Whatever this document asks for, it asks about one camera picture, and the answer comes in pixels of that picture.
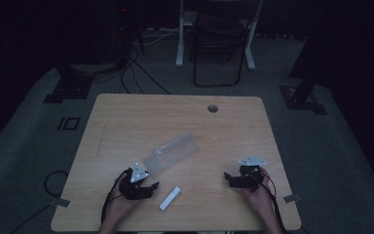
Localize black looped floor cable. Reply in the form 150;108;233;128
43;170;70;198

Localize black stand with square base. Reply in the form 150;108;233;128
279;19;328;116
43;62;95;104

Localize white floor cable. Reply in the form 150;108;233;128
132;27;180;47

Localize black floor cables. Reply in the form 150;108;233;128
118;45;172;96

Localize person's left hand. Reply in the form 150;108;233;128
104;181;144;225

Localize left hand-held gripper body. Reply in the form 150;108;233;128
119;162;154;201

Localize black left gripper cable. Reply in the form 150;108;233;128
100;169;131;226

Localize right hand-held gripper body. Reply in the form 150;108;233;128
228;154;269;193

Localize grey round stand base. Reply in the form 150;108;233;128
68;60;122;74

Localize grey tape piece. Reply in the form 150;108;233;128
282;193;302;204
49;197;72;209

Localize person's right hand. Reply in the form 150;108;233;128
235;167;276;217

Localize clear plastic bag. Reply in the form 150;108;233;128
141;131;203;178

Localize black folding chair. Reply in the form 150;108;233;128
192;9;251;89

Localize white tube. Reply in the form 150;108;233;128
158;185;182;212

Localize white desk frame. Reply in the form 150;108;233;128
175;0;265;71

